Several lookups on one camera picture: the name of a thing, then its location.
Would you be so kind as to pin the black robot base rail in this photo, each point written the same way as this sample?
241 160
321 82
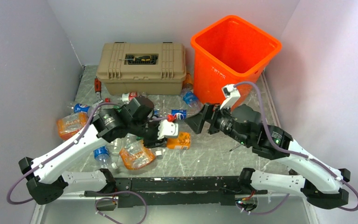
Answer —
222 190

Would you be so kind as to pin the blue label bottle near bin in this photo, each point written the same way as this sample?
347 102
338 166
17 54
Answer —
192 101

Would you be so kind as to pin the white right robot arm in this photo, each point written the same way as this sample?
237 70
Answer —
313 181

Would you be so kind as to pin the small orange juice bottle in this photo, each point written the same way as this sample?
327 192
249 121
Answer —
181 142

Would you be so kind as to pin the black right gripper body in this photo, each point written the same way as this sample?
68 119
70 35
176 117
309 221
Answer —
222 121

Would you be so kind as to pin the orange plastic bin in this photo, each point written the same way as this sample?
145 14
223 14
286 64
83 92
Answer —
229 51

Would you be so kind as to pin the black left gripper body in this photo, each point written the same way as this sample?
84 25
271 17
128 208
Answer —
149 131

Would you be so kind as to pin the blue label bottle front left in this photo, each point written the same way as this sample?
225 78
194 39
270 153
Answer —
103 159

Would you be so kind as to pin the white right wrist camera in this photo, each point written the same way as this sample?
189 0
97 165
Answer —
231 95

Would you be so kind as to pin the tan plastic toolbox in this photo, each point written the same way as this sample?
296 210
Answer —
163 75

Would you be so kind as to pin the black yellow screwdriver on toolbox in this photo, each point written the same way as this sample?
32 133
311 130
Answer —
137 58

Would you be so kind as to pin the red label clear bottle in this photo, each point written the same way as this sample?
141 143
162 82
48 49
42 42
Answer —
127 97

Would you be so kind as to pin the red handled tool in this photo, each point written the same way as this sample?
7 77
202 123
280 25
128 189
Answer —
98 90

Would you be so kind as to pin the pepsi bottle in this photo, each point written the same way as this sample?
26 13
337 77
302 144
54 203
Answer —
73 107
179 114

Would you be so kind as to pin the orange bottle behind toolbox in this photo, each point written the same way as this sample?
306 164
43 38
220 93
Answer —
188 82

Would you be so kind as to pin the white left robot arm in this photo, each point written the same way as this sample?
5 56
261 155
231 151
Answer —
48 177

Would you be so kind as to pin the large orange label bottle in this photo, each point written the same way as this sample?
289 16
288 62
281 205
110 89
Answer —
136 156

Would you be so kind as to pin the crushed orange label bottle left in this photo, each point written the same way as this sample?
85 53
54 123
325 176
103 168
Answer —
71 124

